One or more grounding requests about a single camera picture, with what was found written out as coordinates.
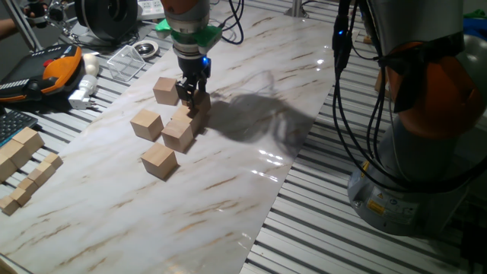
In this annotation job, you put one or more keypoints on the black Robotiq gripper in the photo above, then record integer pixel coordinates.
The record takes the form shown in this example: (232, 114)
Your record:
(192, 66)

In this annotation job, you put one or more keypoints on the light wooden cube block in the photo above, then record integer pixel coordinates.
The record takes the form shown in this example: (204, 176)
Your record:
(177, 135)
(158, 160)
(203, 104)
(165, 90)
(184, 114)
(146, 123)

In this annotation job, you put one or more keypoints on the bare person forearm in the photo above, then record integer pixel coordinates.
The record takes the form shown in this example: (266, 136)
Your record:
(7, 27)

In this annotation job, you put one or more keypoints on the person hand holding device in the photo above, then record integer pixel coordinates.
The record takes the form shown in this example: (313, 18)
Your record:
(36, 15)

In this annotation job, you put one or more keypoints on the white rimmed metal dish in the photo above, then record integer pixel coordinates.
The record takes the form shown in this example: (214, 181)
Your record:
(144, 48)

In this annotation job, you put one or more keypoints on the clear acrylic box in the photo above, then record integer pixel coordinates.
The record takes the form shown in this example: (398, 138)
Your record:
(125, 64)

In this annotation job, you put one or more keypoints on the white power strip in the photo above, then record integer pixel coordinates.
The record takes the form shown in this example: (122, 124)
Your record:
(148, 7)

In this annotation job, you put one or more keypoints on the white egg shaped object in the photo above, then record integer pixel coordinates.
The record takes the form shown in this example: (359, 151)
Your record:
(91, 64)

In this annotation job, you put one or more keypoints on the white power adapter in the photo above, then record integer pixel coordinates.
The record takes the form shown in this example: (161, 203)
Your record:
(85, 87)

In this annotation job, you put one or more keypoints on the black filament spool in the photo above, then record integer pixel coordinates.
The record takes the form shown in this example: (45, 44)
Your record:
(95, 19)

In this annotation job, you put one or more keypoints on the white marble pattern board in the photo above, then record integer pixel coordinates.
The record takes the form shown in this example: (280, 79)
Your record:
(213, 213)

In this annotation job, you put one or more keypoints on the orange black teach pendant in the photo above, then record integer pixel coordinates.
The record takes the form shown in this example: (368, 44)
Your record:
(57, 72)

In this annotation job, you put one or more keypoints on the small spare wooden cube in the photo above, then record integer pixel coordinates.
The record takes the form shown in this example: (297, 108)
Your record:
(20, 196)
(27, 185)
(37, 177)
(53, 160)
(45, 169)
(8, 205)

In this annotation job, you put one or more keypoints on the large spare wooden cube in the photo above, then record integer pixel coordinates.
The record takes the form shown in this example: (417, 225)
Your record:
(28, 139)
(15, 152)
(5, 167)

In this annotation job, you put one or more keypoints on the grey metal strut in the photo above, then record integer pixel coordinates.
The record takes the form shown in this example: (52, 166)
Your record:
(23, 26)

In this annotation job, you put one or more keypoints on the black computer keyboard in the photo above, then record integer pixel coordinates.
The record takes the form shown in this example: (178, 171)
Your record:
(15, 125)

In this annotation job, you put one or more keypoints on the green cloth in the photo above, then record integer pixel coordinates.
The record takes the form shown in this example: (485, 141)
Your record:
(477, 14)

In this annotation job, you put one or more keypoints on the aluminium profile post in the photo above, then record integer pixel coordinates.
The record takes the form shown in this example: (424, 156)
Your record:
(296, 7)

